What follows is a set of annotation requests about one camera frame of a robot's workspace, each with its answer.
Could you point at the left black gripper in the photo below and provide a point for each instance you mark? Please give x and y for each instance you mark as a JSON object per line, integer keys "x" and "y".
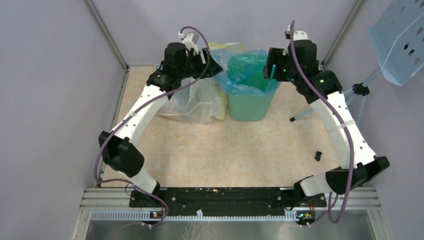
{"x": 212, "y": 69}

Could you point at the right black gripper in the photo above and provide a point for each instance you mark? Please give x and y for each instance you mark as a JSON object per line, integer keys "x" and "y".
{"x": 271, "y": 60}

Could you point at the blue plastic trash bag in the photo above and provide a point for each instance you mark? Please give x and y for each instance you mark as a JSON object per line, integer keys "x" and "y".
{"x": 243, "y": 73}

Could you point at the clear yellow-trimmed trash bag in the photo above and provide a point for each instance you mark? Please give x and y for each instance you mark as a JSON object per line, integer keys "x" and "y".
{"x": 200, "y": 103}

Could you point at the green plastic trash bin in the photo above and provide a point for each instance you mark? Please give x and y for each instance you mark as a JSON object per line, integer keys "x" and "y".
{"x": 249, "y": 108}

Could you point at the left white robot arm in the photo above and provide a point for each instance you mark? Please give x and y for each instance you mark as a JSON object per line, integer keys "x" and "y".
{"x": 184, "y": 64}

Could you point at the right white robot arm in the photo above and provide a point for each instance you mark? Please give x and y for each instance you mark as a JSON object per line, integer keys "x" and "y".
{"x": 322, "y": 90}

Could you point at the light blue tripod stand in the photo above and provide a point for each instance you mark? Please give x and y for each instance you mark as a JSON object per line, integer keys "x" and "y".
{"x": 361, "y": 90}

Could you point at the small black plastic part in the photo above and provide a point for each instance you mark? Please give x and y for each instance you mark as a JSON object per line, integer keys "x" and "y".
{"x": 318, "y": 155}

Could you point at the light blue perforated lamp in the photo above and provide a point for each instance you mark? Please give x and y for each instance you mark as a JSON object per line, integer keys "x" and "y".
{"x": 398, "y": 40}

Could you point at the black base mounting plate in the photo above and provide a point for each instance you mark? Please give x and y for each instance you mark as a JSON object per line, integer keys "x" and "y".
{"x": 226, "y": 201}

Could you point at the white toothed cable rail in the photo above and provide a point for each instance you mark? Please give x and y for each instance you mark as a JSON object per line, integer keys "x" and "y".
{"x": 147, "y": 216}

